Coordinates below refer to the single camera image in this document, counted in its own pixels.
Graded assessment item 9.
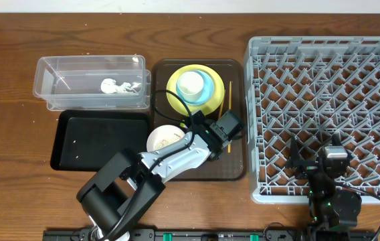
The white rice bowl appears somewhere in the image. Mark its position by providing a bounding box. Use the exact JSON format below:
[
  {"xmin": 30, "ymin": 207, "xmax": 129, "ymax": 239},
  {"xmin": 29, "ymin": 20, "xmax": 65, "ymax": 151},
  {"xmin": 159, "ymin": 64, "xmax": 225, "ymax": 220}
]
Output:
[{"xmin": 146, "ymin": 125, "xmax": 185, "ymax": 152}]

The green yellow snack wrapper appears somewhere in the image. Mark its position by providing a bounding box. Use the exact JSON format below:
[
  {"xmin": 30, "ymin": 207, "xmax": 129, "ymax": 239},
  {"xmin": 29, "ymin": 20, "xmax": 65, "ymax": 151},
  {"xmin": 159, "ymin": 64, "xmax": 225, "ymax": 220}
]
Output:
[{"xmin": 179, "ymin": 123, "xmax": 188, "ymax": 129}]

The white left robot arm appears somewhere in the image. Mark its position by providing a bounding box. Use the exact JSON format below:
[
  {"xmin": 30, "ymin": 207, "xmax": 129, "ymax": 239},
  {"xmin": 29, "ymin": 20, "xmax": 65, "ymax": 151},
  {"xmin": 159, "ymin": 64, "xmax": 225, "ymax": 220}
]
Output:
[{"xmin": 76, "ymin": 110, "xmax": 244, "ymax": 240}]

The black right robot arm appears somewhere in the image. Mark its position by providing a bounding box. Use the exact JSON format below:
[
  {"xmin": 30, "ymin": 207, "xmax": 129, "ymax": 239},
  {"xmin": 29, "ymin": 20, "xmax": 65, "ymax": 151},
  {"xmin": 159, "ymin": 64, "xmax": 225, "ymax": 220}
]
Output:
[{"xmin": 286, "ymin": 135, "xmax": 362, "ymax": 240}]

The grey dishwasher rack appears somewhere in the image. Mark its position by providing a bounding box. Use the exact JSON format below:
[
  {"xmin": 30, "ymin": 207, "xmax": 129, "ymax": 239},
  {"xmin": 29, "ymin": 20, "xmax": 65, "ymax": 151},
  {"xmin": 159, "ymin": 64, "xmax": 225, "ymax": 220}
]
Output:
[{"xmin": 244, "ymin": 36, "xmax": 380, "ymax": 204}]

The black waste tray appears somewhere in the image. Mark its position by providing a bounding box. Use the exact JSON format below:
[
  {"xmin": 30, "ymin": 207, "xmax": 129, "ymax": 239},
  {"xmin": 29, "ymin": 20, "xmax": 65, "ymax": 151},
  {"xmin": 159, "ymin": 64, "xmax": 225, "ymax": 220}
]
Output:
[{"xmin": 50, "ymin": 110, "xmax": 150, "ymax": 171}]

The dark brown tray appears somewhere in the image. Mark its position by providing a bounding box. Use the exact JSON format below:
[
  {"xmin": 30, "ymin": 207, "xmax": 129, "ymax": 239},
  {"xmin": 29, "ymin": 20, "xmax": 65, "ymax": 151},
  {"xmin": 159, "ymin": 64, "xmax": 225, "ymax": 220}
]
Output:
[{"xmin": 152, "ymin": 59, "xmax": 248, "ymax": 181}]

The left wooden chopstick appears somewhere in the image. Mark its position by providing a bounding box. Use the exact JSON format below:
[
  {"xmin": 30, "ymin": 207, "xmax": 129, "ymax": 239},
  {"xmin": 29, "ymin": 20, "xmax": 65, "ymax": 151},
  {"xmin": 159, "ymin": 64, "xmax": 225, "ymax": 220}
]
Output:
[{"xmin": 218, "ymin": 100, "xmax": 224, "ymax": 119}]

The wooden chopstick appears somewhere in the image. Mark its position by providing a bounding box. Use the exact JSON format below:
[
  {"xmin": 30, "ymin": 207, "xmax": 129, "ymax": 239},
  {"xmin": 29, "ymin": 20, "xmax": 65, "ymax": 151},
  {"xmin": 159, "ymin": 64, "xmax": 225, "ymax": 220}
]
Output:
[
  {"xmin": 227, "ymin": 81, "xmax": 232, "ymax": 153},
  {"xmin": 218, "ymin": 100, "xmax": 224, "ymax": 119}
]

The light blue bowl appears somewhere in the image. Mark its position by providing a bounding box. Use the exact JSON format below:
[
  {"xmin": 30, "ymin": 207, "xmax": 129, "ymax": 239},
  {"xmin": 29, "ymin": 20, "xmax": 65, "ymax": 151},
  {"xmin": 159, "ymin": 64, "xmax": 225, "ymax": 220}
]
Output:
[{"xmin": 177, "ymin": 70, "xmax": 213, "ymax": 104}]

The right wooden chopstick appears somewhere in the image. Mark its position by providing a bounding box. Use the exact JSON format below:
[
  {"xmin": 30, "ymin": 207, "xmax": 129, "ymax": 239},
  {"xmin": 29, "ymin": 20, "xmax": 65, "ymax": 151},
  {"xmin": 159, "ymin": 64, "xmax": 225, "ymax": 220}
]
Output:
[{"xmin": 227, "ymin": 81, "xmax": 232, "ymax": 153}]

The white cup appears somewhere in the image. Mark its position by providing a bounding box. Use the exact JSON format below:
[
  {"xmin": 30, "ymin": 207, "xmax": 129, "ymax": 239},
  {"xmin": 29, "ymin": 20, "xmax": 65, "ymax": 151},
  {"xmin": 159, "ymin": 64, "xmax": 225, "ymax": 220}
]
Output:
[{"xmin": 177, "ymin": 71, "xmax": 204, "ymax": 102}]

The clear plastic bin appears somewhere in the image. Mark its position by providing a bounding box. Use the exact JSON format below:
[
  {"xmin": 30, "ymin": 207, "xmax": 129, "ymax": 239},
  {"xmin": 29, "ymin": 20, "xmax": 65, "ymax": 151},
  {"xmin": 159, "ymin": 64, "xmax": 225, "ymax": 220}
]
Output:
[{"xmin": 33, "ymin": 54, "xmax": 151, "ymax": 111}]

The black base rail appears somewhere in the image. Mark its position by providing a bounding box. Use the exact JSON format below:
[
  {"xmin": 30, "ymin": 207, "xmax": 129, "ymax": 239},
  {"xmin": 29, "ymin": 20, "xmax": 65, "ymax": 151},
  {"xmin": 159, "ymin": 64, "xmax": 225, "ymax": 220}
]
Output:
[{"xmin": 42, "ymin": 228, "xmax": 377, "ymax": 241}]

